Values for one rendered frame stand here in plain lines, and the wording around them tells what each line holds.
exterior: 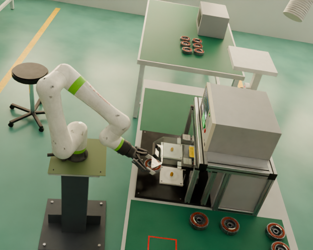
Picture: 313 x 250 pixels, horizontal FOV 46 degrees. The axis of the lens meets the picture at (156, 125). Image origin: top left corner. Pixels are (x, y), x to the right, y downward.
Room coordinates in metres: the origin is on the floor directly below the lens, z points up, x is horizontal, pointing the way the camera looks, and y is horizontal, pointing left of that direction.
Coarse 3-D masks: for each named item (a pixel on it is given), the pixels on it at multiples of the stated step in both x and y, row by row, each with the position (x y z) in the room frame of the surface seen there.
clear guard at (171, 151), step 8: (160, 144) 1.67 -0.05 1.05; (168, 144) 1.67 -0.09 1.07; (176, 144) 1.68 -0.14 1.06; (184, 144) 1.70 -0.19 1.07; (192, 144) 1.71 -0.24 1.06; (160, 152) 1.60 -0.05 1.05; (168, 152) 1.60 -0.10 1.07; (176, 152) 1.61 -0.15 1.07; (184, 152) 1.62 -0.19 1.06; (152, 160) 1.56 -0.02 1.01; (160, 160) 1.53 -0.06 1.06; (168, 160) 1.53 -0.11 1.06; (176, 160) 1.54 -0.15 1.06; (184, 160) 1.56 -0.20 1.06; (192, 160) 1.57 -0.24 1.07; (152, 168) 1.49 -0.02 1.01; (192, 168) 1.51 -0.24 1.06
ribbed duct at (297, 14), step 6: (294, 0) 2.87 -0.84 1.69; (300, 0) 2.85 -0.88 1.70; (306, 0) 2.85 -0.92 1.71; (312, 0) 2.87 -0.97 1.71; (288, 6) 2.88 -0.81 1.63; (294, 6) 2.83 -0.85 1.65; (300, 6) 2.82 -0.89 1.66; (306, 6) 2.83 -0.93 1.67; (288, 12) 2.83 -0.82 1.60; (294, 12) 2.81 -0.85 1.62; (300, 12) 2.81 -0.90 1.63; (306, 12) 2.84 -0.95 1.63; (294, 18) 2.87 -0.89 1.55; (300, 18) 2.80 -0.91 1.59
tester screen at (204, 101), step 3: (204, 93) 2.02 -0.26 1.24; (204, 96) 2.00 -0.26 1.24; (204, 99) 1.97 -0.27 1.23; (207, 99) 1.89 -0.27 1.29; (204, 102) 1.95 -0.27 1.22; (207, 102) 1.87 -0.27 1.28; (204, 105) 1.93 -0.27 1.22; (207, 105) 1.85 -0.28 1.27; (204, 108) 1.90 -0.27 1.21; (207, 108) 1.82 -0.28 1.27; (201, 111) 1.96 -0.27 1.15; (207, 111) 1.80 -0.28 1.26; (201, 114) 1.94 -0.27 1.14; (204, 114) 1.86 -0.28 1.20
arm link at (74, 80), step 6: (60, 66) 1.76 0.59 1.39; (66, 66) 1.77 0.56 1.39; (66, 72) 1.73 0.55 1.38; (72, 72) 1.76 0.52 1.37; (66, 78) 1.71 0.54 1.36; (72, 78) 1.73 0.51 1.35; (78, 78) 1.75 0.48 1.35; (66, 84) 1.71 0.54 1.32; (72, 84) 1.71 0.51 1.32; (78, 84) 1.72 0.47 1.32; (72, 90) 1.71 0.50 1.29
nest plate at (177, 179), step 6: (162, 168) 1.76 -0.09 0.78; (168, 168) 1.77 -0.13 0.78; (174, 168) 1.78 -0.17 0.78; (162, 174) 1.70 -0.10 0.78; (168, 174) 1.71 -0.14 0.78; (174, 174) 1.72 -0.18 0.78; (180, 174) 1.73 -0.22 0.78; (162, 180) 1.65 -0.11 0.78; (168, 180) 1.66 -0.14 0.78; (174, 180) 1.67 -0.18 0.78; (180, 180) 1.68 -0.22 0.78; (180, 186) 1.64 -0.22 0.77
